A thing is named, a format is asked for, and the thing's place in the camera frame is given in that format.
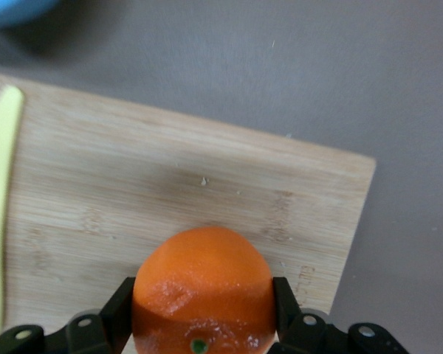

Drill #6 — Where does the bamboo cutting board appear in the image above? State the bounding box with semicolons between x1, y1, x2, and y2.
0;69;377;347

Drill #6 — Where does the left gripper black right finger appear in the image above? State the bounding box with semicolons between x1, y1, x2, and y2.
269;276;411;354

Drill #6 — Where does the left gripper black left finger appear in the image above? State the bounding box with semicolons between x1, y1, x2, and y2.
0;276;137;354

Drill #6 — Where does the blue bowl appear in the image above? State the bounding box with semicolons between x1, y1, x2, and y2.
0;0;62;30

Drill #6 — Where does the orange mandarin fruit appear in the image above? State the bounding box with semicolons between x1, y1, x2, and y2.
131;226;275;354

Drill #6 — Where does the yellow plastic knife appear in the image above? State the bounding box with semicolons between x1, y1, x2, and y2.
0;84;25;342

